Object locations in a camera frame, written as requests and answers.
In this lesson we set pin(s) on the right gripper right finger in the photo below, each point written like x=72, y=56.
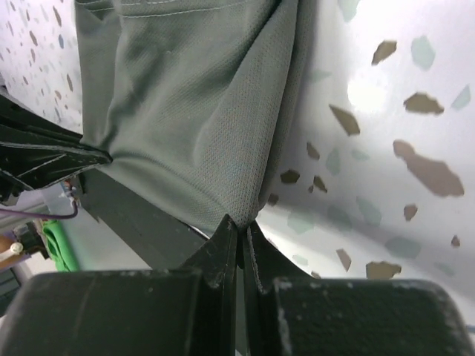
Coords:
x=289, y=312

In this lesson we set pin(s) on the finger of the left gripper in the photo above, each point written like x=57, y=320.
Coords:
x=31, y=167
x=21, y=128

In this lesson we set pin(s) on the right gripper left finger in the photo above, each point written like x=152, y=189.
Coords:
x=189, y=310

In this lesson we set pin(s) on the dark grey t-shirt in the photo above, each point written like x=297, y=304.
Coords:
x=193, y=100

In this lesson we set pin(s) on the green object at edge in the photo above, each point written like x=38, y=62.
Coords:
x=59, y=247

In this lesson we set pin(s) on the aluminium rail frame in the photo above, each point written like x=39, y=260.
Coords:
x=52, y=201

